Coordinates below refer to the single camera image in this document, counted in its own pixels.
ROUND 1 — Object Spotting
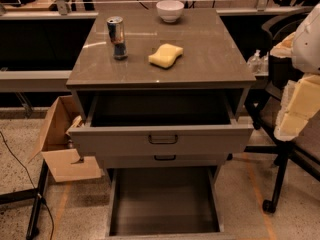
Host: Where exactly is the black office chair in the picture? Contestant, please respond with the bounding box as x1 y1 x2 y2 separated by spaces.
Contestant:
245 8 320 213

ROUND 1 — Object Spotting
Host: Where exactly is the clear plastic bottle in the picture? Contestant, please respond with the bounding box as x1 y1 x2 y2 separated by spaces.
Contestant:
247 50 261 74
260 52 269 74

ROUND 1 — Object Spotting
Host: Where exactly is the grey drawer cabinet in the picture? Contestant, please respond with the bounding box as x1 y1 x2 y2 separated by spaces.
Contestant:
65 7 257 175

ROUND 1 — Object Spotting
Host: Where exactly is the yellow sponge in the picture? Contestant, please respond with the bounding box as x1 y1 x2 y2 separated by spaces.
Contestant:
148 44 184 69

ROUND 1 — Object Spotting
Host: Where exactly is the grey drawer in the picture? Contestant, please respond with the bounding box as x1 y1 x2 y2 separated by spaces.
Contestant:
70 90 253 156
96 154 228 169
106 167 235 240

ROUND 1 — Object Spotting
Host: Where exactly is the grey bottom drawer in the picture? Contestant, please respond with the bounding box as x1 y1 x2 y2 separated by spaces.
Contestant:
106 167 235 240

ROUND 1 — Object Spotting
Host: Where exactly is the grey middle drawer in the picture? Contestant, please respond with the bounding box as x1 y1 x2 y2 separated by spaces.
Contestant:
96 154 228 169

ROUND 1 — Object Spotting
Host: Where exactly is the black stand leg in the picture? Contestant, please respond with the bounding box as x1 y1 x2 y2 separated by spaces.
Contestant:
0 162 48 240

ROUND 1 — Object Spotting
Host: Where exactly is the white bowl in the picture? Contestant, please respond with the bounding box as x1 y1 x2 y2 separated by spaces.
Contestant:
156 0 184 23

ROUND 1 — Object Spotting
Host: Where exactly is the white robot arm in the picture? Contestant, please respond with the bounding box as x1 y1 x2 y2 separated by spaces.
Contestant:
270 4 320 141

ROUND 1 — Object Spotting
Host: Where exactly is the silver blue drink can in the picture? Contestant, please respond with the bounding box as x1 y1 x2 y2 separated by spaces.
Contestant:
107 16 128 60

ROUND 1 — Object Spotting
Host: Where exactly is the open cardboard box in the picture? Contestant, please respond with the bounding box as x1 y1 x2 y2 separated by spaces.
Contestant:
29 96 102 182

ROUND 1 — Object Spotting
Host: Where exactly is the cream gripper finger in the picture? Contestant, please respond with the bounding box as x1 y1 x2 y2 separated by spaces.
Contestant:
285 74 320 119
274 113 308 141

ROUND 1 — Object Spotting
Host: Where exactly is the black floor cable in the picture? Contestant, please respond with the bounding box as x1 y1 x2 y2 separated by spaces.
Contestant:
0 130 56 240

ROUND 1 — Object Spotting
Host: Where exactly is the grey top drawer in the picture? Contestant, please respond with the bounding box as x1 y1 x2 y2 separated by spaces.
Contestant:
70 90 253 156

